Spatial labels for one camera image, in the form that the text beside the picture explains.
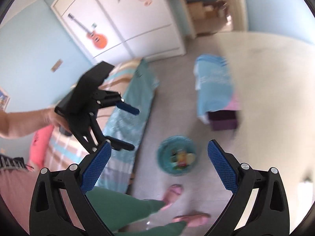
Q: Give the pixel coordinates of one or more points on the pink slipper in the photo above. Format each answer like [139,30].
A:
[173,194]
[194,220]

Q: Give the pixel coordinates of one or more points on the pink shirt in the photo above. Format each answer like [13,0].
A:
[17,196]

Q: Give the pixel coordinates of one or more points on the tan wall switch plate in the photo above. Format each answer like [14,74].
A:
[56,65]

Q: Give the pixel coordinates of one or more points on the teal waste bin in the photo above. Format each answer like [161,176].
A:
[166,163]

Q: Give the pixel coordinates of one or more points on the light blue cloth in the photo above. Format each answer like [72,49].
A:
[212,86]

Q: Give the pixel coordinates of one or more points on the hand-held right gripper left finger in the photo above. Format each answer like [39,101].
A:
[96,167]

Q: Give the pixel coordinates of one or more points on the pink cloth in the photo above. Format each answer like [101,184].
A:
[233,102]

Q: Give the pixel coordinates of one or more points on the teal blanket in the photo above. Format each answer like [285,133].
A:
[133,103]

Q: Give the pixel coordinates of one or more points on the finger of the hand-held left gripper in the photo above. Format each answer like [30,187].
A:
[123,146]
[128,108]

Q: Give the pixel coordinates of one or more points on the white wardrobe with guitar sticker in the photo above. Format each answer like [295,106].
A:
[128,17]

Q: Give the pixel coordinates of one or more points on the person's left hand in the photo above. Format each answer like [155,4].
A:
[50,118]

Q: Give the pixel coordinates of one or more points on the purple box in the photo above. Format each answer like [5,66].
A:
[222,121]

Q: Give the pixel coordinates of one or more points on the green pants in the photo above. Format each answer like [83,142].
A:
[128,206]

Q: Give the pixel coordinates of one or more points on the pink pillow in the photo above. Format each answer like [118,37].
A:
[40,145]

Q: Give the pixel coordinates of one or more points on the person's left forearm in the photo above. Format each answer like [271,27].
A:
[19,124]

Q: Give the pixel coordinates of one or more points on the framed wall picture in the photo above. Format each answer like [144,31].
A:
[3,99]

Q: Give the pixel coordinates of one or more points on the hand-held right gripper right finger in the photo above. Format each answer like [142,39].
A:
[222,167]

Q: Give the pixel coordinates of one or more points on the bed with striped bedding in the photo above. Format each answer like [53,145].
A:
[66,142]

